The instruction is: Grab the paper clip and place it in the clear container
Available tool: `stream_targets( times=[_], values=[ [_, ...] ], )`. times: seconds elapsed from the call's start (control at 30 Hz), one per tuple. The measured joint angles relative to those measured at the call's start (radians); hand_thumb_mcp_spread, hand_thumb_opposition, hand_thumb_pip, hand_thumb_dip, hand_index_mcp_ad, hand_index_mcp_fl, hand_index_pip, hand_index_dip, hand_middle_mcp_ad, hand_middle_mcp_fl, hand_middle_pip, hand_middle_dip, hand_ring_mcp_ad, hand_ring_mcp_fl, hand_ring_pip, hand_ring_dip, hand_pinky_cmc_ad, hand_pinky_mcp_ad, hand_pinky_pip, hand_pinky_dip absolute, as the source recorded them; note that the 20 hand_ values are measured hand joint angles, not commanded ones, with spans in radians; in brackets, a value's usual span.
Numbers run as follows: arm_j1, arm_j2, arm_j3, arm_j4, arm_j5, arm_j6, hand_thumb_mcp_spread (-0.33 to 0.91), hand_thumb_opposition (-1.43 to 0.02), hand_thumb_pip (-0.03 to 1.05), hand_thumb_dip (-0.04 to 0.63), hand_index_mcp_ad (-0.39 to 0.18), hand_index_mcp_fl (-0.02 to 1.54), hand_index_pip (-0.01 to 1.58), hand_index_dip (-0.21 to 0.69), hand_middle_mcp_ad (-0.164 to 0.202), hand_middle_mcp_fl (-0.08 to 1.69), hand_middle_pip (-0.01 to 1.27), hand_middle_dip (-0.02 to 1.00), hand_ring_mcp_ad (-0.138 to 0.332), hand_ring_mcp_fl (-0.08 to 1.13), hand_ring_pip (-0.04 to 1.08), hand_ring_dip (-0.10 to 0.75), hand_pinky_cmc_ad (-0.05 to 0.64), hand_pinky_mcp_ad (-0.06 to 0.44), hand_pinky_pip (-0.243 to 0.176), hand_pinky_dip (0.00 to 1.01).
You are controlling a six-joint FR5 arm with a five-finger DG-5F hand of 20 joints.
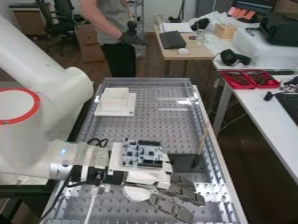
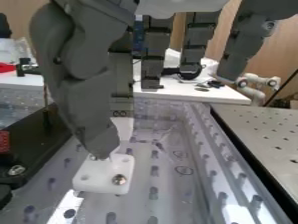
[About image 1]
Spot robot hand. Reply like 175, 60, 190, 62
106, 139, 207, 224

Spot black plate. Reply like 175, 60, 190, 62
168, 152, 207, 174

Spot thin stick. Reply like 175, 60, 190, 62
190, 123, 210, 170

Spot small white box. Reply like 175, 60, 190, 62
93, 86, 138, 118

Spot clear box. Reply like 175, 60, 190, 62
71, 76, 232, 224

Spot white desk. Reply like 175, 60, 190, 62
194, 10, 298, 72
211, 73, 298, 185

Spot red tray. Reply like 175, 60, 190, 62
246, 68, 282, 90
219, 69, 258, 91

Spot white mouse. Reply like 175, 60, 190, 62
175, 47, 191, 56

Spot wooden desk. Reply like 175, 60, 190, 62
153, 22, 216, 82

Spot black keyboard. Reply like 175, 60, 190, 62
157, 30, 187, 50
272, 92, 298, 127

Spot cardboard box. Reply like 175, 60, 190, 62
73, 23, 107, 63

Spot black headphones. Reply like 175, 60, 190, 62
219, 48, 252, 67

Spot person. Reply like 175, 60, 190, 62
78, 0, 150, 79

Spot wooden block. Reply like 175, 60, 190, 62
212, 23, 236, 41

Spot black office chair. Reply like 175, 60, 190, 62
33, 0, 77, 38

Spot wooden cabinet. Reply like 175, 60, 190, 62
8, 3, 47, 36

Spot black case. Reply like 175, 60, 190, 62
258, 11, 298, 47

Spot black cable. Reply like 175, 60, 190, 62
39, 179, 74, 222
85, 137, 109, 149

